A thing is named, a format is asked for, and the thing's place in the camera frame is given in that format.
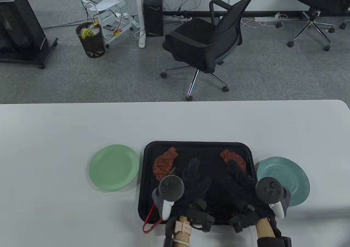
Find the person's right hand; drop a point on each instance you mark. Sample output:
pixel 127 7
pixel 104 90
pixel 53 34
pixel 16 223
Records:
pixel 240 189

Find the person's left hand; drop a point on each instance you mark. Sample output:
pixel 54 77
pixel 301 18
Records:
pixel 195 186

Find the red-brown grilled steak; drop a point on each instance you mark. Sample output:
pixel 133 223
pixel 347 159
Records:
pixel 232 156
pixel 164 165

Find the green plate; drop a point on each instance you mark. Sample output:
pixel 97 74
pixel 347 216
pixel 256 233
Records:
pixel 113 167

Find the person's left forearm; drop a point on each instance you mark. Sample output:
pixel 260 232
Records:
pixel 182 238

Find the person's right forearm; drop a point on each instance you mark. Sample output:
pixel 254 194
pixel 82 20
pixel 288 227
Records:
pixel 264 227

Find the grey left hand controller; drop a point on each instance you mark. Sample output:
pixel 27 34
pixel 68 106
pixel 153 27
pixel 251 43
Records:
pixel 171 188

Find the black right glove sensor module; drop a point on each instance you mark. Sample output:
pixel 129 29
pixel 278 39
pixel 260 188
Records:
pixel 242 219

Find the black glove sensor module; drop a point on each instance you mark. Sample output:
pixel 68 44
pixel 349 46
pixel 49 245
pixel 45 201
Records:
pixel 242 219
pixel 202 217

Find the black left glove sensor module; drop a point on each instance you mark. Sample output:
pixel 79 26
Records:
pixel 202 217

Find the black plastic tray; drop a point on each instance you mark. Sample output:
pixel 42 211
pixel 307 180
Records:
pixel 202 151

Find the pink wrist band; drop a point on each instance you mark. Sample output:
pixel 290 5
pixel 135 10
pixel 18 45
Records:
pixel 183 227

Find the teal plate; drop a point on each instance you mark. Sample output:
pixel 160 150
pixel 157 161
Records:
pixel 289 173

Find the black mesh office chair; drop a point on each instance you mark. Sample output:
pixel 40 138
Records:
pixel 197 41

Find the white power strip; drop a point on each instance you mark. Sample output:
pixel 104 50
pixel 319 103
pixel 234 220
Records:
pixel 266 18

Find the black mesh trash bin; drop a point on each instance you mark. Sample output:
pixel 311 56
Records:
pixel 91 43

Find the black computer tower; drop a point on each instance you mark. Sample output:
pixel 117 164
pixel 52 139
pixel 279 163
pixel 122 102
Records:
pixel 153 14

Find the white desk leg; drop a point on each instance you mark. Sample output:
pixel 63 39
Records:
pixel 140 17

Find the white paper sheet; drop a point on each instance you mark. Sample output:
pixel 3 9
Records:
pixel 106 3

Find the black cabinet on wheels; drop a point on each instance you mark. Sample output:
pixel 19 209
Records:
pixel 19 28

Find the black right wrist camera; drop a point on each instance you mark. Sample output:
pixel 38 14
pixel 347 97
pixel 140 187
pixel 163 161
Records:
pixel 273 242

